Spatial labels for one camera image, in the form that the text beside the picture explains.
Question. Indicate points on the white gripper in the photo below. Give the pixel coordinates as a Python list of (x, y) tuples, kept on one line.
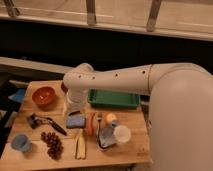
[(74, 101)]

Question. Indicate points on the blue grey cloth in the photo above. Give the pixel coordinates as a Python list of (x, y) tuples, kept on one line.
[(106, 136)]

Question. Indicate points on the red bowl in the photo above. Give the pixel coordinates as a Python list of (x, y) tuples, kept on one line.
[(43, 96)]

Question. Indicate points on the purple bowl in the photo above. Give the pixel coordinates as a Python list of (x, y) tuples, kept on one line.
[(64, 88)]

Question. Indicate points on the white cup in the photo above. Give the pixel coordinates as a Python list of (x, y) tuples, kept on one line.
[(122, 134)]

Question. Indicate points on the blue object beside table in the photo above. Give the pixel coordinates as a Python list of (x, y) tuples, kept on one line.
[(18, 96)]

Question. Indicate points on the blue plastic cup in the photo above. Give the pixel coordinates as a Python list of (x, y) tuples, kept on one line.
[(21, 143)]

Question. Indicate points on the bunch of red grapes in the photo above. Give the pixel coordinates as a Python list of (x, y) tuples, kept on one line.
[(53, 143)]

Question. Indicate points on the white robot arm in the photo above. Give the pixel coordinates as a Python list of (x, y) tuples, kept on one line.
[(180, 108)]

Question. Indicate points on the yellow banana peel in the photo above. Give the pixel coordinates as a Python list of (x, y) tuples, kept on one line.
[(80, 151)]

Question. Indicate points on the metal fork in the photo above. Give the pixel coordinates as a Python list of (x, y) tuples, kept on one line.
[(99, 119)]

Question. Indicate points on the yellow apple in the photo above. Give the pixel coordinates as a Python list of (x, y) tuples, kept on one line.
[(110, 117)]

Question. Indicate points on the orange carrot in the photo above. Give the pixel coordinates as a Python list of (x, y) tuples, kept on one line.
[(90, 124)]

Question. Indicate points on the blue sponge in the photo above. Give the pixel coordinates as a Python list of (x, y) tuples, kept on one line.
[(75, 121)]

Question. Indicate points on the wooden table board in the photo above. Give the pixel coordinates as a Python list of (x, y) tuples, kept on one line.
[(137, 150)]

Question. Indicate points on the black handled peeler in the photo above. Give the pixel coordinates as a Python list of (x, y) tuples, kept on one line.
[(35, 121)]

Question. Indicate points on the green plastic tray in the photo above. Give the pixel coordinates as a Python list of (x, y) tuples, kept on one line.
[(101, 98)]

